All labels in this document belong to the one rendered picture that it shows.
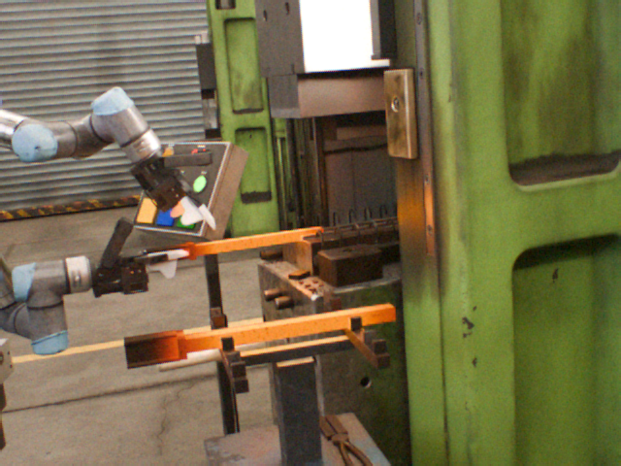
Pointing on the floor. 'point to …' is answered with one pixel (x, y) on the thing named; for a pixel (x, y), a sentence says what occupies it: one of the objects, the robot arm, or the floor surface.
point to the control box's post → (222, 361)
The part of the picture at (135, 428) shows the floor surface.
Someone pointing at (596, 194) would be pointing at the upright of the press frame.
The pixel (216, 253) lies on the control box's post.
